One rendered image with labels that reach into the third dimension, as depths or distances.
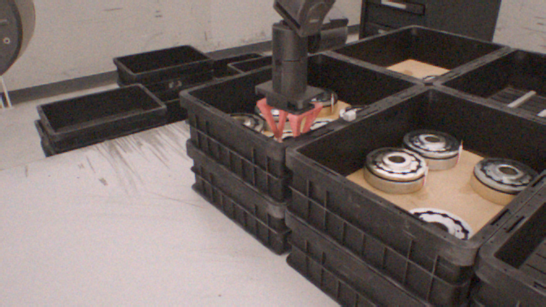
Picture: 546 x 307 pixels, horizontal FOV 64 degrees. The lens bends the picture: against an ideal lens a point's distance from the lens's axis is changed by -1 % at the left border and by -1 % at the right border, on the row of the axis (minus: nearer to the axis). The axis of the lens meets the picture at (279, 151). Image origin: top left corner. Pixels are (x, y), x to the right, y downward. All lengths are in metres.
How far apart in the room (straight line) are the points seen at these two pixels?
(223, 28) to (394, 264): 3.54
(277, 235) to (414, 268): 0.28
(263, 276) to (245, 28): 3.48
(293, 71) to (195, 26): 3.20
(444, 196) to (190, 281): 0.44
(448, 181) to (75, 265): 0.66
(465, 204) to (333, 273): 0.24
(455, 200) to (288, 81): 0.33
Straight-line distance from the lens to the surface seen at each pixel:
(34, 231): 0.98
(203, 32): 3.93
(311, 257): 0.72
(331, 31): 0.74
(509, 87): 1.30
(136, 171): 1.09
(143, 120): 1.67
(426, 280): 0.59
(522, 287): 0.51
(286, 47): 0.70
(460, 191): 0.80
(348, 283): 0.69
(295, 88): 0.72
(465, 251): 0.52
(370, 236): 0.60
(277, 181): 0.71
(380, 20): 2.48
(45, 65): 3.62
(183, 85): 2.14
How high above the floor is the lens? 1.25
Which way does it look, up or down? 30 degrees down
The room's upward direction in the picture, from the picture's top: straight up
